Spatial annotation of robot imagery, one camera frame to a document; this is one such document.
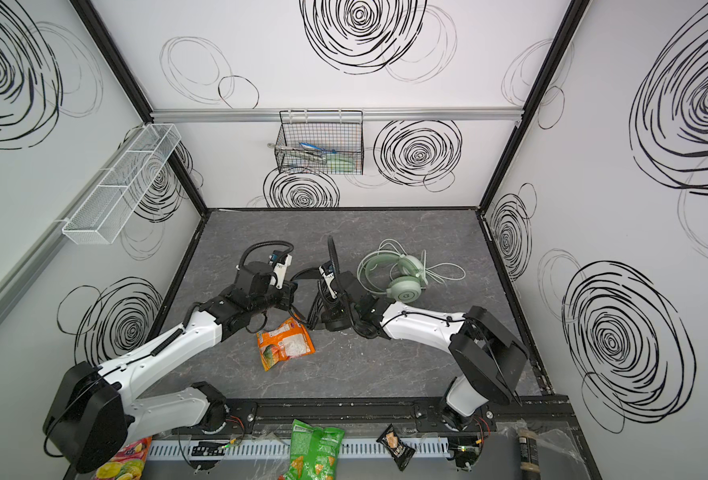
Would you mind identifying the mint green headphones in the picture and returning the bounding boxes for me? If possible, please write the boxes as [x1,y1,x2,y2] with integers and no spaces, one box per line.
[356,238,467,304]

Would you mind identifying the black gaming headphones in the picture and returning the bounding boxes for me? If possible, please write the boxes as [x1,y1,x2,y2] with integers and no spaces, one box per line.
[290,261,353,332]

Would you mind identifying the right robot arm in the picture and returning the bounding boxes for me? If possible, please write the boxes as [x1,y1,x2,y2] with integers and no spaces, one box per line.
[318,237,529,431]

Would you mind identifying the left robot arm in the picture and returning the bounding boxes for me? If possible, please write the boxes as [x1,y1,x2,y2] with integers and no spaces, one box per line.
[43,240,297,474]

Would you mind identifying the orange snack packet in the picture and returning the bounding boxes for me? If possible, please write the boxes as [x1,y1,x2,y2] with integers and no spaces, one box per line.
[256,318,316,371]

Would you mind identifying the green chips bag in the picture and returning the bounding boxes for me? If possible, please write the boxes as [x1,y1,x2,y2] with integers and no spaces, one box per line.
[280,420,345,480]

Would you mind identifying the small dark snack packet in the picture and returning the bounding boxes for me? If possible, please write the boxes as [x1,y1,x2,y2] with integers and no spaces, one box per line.
[376,424,416,471]

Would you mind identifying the blue item in basket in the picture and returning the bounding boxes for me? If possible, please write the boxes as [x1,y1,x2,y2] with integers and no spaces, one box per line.
[299,142,329,155]

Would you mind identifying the Fox's fruits candy bag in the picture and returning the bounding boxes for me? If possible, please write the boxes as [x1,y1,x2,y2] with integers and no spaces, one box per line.
[93,437,152,480]

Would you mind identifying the dark bottle at edge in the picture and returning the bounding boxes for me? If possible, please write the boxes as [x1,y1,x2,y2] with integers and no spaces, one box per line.
[517,428,541,480]

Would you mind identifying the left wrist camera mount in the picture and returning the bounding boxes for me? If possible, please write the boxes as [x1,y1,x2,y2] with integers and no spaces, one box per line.
[269,250,292,290]

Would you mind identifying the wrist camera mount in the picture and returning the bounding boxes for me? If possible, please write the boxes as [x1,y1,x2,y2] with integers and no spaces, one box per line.
[319,264,337,299]
[269,250,292,290]

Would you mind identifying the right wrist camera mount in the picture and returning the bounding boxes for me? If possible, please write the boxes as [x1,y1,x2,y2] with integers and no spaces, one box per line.
[319,264,337,299]

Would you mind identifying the white slotted cable duct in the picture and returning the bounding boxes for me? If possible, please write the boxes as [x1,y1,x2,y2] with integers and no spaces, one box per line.
[148,436,451,463]

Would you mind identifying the black wire basket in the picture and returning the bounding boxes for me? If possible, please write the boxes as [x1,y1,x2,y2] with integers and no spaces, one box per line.
[273,109,365,175]

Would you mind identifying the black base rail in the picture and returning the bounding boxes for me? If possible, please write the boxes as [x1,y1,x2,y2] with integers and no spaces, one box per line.
[227,395,580,436]

